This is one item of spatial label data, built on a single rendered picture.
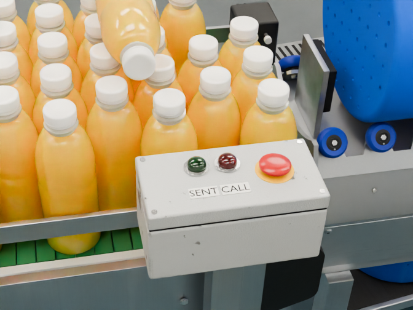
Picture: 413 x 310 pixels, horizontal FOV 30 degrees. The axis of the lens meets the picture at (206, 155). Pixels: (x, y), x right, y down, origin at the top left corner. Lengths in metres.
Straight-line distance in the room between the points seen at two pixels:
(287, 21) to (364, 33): 2.17
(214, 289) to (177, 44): 0.39
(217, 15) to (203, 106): 2.32
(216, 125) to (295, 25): 2.30
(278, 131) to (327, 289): 0.50
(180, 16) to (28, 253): 0.40
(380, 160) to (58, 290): 0.50
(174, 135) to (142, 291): 0.24
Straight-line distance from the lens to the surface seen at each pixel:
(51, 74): 0.98
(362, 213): 1.20
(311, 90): 1.17
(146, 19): 0.95
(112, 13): 0.96
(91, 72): 1.03
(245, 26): 1.07
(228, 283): 0.96
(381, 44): 1.06
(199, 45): 1.02
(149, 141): 0.94
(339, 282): 1.39
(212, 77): 0.96
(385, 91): 1.06
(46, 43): 1.03
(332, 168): 1.15
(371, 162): 1.17
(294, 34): 3.19
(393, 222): 1.26
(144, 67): 0.92
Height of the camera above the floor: 1.67
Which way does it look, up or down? 41 degrees down
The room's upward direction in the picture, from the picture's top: 3 degrees clockwise
